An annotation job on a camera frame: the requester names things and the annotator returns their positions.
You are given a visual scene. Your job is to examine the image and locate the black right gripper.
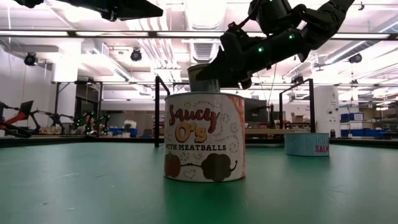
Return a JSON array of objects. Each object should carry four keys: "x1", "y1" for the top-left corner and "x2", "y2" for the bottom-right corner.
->
[{"x1": 195, "y1": 27, "x2": 308, "y2": 90}]

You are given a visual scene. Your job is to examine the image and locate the blue storage bins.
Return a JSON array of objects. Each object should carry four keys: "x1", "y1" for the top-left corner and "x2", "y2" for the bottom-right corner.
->
[
  {"x1": 340, "y1": 111, "x2": 389, "y2": 138},
  {"x1": 108, "y1": 126, "x2": 139, "y2": 138}
]

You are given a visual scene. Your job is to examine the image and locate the silver-lidded tin can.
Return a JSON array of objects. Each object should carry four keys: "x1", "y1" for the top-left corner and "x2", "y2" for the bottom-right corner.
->
[{"x1": 187, "y1": 63, "x2": 222, "y2": 93}]

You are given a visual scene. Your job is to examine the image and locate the black monitor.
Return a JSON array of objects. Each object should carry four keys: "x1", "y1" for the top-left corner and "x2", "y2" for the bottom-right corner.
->
[{"x1": 244, "y1": 98, "x2": 269, "y2": 124}]

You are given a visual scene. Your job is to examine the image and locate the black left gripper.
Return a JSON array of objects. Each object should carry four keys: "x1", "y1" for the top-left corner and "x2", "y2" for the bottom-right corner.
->
[{"x1": 57, "y1": 0, "x2": 164, "y2": 22}]

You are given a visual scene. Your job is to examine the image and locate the black ceiling spotlight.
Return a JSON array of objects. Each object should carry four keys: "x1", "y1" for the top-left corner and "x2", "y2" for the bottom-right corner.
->
[
  {"x1": 129, "y1": 48, "x2": 143, "y2": 62},
  {"x1": 24, "y1": 52, "x2": 39, "y2": 67},
  {"x1": 348, "y1": 52, "x2": 363, "y2": 65}
]

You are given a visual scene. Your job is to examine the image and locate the green table mat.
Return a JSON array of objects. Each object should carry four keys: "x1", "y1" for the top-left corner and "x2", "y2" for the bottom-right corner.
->
[{"x1": 0, "y1": 141, "x2": 398, "y2": 224}]

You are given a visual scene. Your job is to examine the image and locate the Saucy O's meatballs can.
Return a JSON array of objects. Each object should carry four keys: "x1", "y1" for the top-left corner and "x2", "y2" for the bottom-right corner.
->
[{"x1": 164, "y1": 91, "x2": 246, "y2": 183}]

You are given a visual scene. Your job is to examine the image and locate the cardboard box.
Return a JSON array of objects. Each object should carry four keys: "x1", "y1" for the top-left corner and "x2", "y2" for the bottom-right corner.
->
[{"x1": 290, "y1": 112, "x2": 307, "y2": 124}]

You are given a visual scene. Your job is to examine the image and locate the short blue salmon can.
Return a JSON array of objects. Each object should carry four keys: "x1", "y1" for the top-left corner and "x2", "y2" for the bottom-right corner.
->
[{"x1": 284, "y1": 133, "x2": 330, "y2": 157}]

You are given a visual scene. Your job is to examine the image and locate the black metal shelf side frame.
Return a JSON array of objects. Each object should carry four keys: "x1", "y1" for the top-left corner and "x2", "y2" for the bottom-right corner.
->
[
  {"x1": 279, "y1": 78, "x2": 316, "y2": 134},
  {"x1": 154, "y1": 75, "x2": 171, "y2": 148}
]

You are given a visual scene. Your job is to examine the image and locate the white container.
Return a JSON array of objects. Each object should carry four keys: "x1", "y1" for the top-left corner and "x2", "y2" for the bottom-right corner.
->
[{"x1": 123, "y1": 119, "x2": 137, "y2": 138}]

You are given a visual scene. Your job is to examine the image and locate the wooden shelf board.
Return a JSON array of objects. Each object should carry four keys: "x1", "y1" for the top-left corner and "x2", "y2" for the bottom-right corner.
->
[{"x1": 244, "y1": 128, "x2": 310, "y2": 135}]

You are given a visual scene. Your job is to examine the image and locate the black aluminium table frame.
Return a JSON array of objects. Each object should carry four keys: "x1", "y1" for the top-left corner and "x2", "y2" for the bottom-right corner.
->
[{"x1": 0, "y1": 135, "x2": 398, "y2": 149}]

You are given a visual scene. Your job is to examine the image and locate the black metal gantry frame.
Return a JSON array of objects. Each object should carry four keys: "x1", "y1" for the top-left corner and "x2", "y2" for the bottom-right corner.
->
[{"x1": 51, "y1": 80, "x2": 104, "y2": 134}]

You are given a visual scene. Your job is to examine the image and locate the white pillar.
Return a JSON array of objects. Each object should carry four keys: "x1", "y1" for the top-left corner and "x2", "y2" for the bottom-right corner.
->
[{"x1": 313, "y1": 85, "x2": 340, "y2": 138}]

